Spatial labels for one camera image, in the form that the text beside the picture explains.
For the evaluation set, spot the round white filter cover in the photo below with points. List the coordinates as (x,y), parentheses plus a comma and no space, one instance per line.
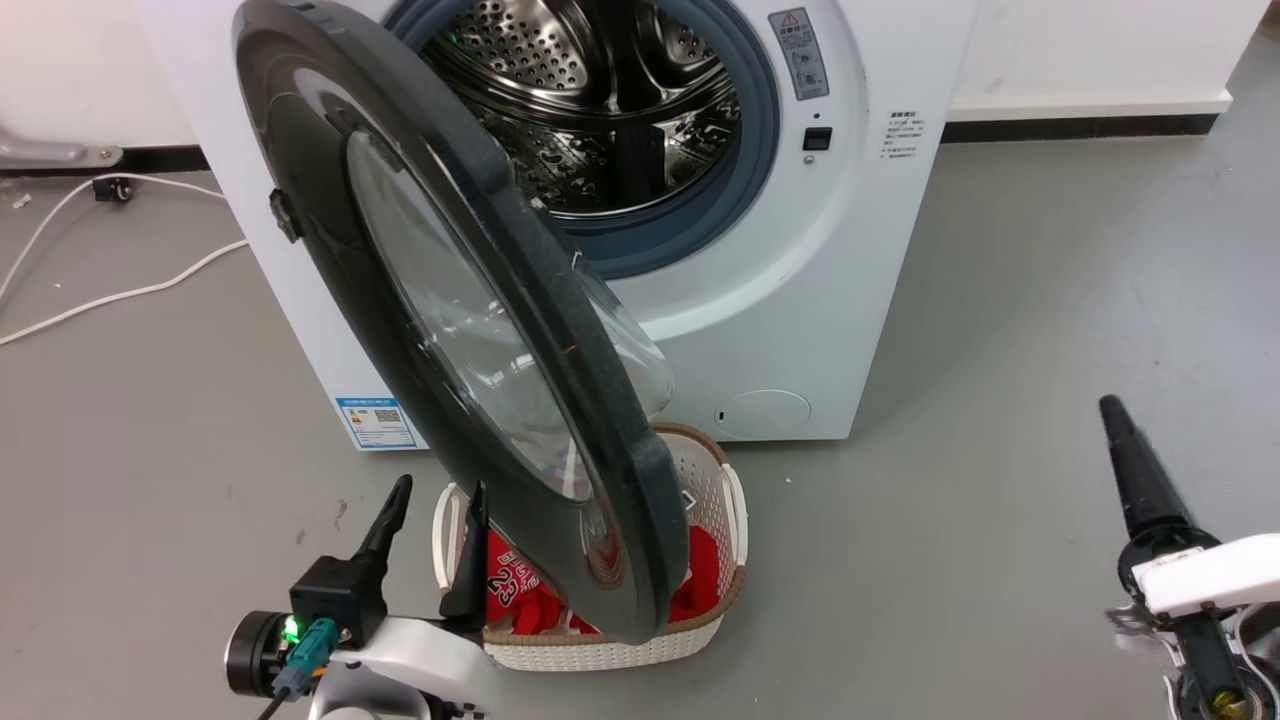
(762,413)

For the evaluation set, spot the dark grey round washer door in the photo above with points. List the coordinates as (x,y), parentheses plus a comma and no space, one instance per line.
(300,150)

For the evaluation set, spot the stainless steel washer drum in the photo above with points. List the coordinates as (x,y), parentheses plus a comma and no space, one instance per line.
(600,60)

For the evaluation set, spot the red basketball jersey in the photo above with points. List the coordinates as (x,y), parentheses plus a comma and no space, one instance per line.
(702,580)

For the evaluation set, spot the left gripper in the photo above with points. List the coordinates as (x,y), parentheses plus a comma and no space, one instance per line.
(430,665)

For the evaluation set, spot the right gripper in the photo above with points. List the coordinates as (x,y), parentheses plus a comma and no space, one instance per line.
(1215,575)

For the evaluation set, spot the grey warning sticker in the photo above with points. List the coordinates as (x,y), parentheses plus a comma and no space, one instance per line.
(799,55)

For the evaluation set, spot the white front-load washing machine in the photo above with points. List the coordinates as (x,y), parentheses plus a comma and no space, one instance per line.
(790,320)

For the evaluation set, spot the blue energy label sticker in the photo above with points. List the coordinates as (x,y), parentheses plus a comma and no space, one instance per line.
(377,423)

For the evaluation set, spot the black floor plug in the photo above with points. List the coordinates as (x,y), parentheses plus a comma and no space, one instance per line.
(113,189)

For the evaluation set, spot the grey metal base foot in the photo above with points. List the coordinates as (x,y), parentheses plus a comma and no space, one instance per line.
(50,153)

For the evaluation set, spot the white woven laundry basket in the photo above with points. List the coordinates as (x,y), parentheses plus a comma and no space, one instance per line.
(600,655)

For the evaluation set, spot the grey-blue rubber door gasket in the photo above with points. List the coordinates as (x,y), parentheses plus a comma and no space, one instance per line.
(757,120)

